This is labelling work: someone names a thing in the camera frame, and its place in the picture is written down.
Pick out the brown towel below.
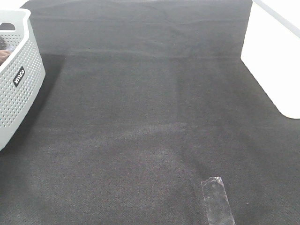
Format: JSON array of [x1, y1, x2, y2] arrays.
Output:
[[0, 50, 11, 65]]

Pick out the black table cloth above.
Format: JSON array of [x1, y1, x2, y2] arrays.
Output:
[[0, 0, 300, 225]]

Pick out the clear tape strip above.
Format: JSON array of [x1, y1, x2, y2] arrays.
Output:
[[201, 177, 235, 225]]

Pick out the white perforated laundry basket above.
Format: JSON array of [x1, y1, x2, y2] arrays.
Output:
[[0, 8, 45, 149]]

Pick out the white plastic storage bin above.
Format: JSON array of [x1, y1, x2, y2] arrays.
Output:
[[240, 0, 300, 119]]

